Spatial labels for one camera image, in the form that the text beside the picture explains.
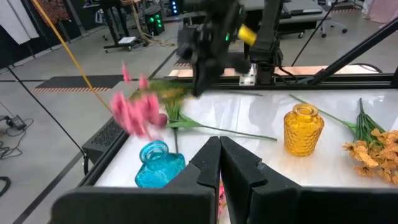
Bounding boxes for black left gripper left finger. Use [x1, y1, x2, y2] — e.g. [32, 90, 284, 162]
[51, 136, 222, 224]

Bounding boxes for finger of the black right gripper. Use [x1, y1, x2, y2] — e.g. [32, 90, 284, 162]
[191, 61, 208, 97]
[206, 61, 225, 93]

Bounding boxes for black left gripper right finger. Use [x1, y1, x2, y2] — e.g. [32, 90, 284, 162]
[219, 135, 398, 224]

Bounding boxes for pale orange-yellow flower bunch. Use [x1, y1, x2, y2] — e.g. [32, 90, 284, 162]
[341, 98, 398, 187]

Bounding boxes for blue glass vase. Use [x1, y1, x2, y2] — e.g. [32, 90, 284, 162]
[134, 140, 187, 189]

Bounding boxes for yellow textured glass vase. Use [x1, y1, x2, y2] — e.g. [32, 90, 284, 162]
[283, 103, 325, 157]

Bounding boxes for computer tower green lights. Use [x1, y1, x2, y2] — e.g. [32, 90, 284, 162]
[144, 7, 165, 37]

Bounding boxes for black perforated computer case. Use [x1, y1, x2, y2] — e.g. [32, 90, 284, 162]
[81, 116, 130, 166]

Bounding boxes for grey workbench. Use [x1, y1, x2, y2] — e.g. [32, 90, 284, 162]
[278, 0, 332, 32]

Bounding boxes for black wheeled cart stand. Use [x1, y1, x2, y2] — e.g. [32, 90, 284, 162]
[99, 0, 137, 52]

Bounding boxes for black floor mat striped edge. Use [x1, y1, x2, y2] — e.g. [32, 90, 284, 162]
[30, 74, 125, 93]

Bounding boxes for grey office chair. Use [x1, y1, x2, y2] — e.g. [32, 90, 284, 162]
[320, 15, 348, 39]

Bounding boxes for black power adapter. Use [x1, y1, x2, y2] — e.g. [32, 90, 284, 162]
[5, 114, 27, 131]

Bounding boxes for red patterned tapestry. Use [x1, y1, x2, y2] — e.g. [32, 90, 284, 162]
[34, 0, 71, 26]

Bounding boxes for white hanging panel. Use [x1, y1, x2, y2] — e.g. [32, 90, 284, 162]
[0, 0, 40, 45]

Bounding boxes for yellow cable tag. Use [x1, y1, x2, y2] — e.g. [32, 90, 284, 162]
[238, 24, 258, 47]

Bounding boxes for black aluminium table frame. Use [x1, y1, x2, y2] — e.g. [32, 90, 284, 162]
[79, 17, 398, 187]

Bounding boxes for yellow extension cable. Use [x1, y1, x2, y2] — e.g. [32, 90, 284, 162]
[30, 0, 113, 115]

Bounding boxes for black power cable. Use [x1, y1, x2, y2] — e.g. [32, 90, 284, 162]
[6, 65, 90, 175]

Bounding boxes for black tangled floor cable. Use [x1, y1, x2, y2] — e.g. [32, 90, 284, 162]
[0, 124, 35, 160]

